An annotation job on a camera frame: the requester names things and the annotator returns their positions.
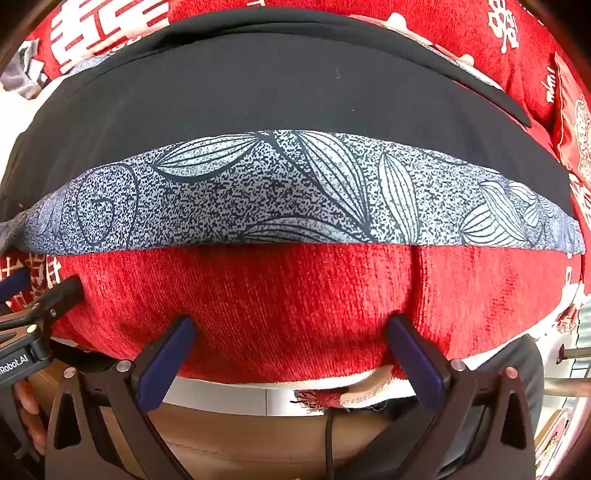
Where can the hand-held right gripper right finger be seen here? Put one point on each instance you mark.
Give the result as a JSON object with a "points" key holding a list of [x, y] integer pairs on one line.
{"points": [[418, 364]]}

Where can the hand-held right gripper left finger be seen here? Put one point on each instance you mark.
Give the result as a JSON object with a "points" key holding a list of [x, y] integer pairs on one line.
{"points": [[164, 369]]}

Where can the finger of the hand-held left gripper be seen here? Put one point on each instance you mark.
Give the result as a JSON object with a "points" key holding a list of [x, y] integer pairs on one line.
{"points": [[60, 295], [14, 282]]}

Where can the black pants with floral waistband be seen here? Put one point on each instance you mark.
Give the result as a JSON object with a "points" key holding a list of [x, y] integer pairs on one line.
{"points": [[277, 92]]}

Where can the person's left hand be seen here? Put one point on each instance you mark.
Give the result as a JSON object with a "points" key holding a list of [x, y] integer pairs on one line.
{"points": [[27, 408]]}

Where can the red chenille sofa cover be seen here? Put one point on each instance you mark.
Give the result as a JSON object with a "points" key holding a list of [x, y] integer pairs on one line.
{"points": [[277, 300]]}

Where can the metal bar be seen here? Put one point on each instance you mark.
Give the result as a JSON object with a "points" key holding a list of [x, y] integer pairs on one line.
{"points": [[568, 386], [575, 353]]}

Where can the grey cloth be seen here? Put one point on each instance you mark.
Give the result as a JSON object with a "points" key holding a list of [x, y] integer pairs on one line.
{"points": [[23, 69]]}

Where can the red cushion large white characters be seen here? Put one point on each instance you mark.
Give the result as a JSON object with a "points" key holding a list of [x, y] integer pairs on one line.
{"points": [[92, 27]]}

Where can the red embroidered cushion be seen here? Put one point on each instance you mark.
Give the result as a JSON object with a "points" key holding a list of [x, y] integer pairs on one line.
{"points": [[575, 129]]}

